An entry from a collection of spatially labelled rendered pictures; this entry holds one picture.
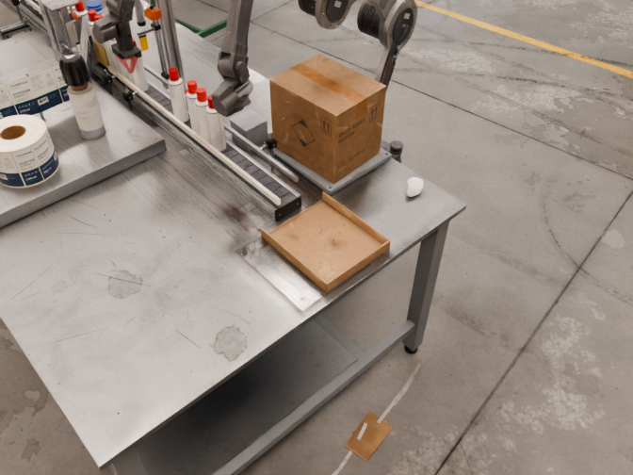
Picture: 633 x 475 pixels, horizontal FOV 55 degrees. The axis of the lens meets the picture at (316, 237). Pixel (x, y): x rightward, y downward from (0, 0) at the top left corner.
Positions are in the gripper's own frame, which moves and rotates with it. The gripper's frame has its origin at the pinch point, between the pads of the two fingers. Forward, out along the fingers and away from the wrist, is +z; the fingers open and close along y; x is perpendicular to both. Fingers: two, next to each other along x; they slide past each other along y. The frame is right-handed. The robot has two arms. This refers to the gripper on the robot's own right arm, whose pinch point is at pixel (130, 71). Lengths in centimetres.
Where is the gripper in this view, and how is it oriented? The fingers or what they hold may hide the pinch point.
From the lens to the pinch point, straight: 236.9
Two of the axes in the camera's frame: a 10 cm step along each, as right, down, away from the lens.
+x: 7.4, -4.6, 5.0
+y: 6.7, 5.3, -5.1
